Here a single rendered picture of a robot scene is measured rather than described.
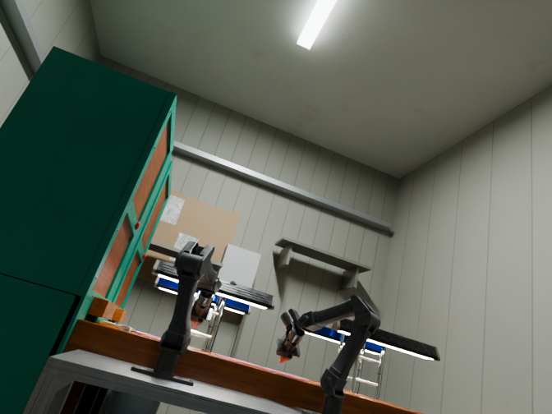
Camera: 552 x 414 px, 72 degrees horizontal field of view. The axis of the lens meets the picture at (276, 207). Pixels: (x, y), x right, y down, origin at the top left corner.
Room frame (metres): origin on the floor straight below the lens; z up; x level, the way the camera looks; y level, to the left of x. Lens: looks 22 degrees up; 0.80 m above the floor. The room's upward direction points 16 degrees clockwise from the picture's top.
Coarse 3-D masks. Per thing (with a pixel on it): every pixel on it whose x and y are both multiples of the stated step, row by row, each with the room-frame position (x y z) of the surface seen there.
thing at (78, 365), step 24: (48, 360) 1.09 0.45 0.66; (72, 360) 1.15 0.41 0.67; (96, 360) 1.31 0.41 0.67; (120, 360) 1.53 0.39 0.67; (96, 384) 1.12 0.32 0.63; (120, 384) 1.13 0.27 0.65; (144, 384) 1.14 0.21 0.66; (168, 384) 1.20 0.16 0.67; (192, 408) 1.17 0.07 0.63; (216, 408) 1.18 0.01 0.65; (240, 408) 1.20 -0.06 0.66; (264, 408) 1.29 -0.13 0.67; (288, 408) 1.50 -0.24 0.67
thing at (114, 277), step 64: (64, 64) 1.37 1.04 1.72; (0, 128) 1.36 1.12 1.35; (64, 128) 1.39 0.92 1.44; (128, 128) 1.44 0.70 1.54; (0, 192) 1.38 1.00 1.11; (64, 192) 1.42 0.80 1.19; (128, 192) 1.45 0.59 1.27; (0, 256) 1.40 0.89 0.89; (64, 256) 1.43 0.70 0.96; (128, 256) 2.11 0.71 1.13
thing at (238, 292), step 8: (160, 264) 1.83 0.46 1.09; (168, 264) 1.85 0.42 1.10; (152, 272) 1.82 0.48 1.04; (160, 272) 1.82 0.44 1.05; (168, 272) 1.83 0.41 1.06; (176, 272) 1.84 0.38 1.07; (224, 280) 1.91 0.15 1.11; (224, 288) 1.88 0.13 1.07; (232, 288) 1.89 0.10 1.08; (240, 288) 1.91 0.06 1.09; (248, 288) 1.93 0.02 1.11; (232, 296) 1.88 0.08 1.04; (240, 296) 1.89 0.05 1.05; (248, 296) 1.90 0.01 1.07; (256, 296) 1.92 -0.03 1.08; (264, 296) 1.93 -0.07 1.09; (272, 296) 1.95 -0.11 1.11; (256, 304) 1.91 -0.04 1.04; (264, 304) 1.91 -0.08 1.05; (272, 304) 1.93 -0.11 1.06
